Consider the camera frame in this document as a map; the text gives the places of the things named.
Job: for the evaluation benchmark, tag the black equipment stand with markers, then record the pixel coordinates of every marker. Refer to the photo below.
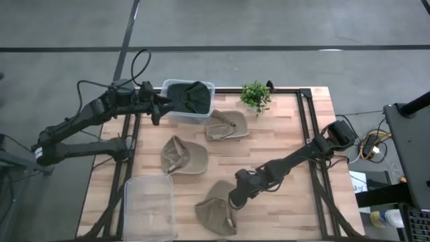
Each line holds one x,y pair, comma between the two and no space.
413,151

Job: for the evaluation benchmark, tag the clear plastic storage bin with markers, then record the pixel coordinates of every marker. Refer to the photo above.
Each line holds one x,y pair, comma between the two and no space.
149,208
188,117

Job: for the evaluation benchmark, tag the black metal frame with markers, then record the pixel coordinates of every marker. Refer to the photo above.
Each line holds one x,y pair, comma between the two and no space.
228,90

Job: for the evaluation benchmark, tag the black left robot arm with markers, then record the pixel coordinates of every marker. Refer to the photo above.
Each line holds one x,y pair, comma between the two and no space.
84,114

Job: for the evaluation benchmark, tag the white and yellow bottle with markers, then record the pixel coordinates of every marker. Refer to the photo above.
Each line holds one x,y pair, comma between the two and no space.
389,218

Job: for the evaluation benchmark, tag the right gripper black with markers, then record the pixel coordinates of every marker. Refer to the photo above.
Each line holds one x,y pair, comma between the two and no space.
248,183

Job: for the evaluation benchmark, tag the green plant in white pot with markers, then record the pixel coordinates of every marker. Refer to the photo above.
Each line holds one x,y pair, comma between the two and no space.
256,97

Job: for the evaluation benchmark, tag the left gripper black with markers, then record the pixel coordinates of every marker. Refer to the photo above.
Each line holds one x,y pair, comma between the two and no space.
151,101

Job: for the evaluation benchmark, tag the white paper sheet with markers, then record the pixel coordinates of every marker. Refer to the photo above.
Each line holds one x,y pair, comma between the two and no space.
358,181

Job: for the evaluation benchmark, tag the black plastic crate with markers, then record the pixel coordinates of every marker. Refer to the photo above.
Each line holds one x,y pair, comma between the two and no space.
420,225

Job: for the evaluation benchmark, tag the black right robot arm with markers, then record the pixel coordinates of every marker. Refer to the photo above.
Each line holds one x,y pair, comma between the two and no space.
295,158

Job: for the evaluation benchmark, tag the black power strip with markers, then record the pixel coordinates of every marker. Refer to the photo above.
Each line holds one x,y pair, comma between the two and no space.
371,144

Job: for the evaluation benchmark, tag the grey metal stand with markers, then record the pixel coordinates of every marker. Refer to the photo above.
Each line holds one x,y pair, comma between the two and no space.
13,161

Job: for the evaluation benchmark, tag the beige baseball cap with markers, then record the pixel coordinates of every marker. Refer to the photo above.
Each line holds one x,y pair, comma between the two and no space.
235,122
213,215
193,158

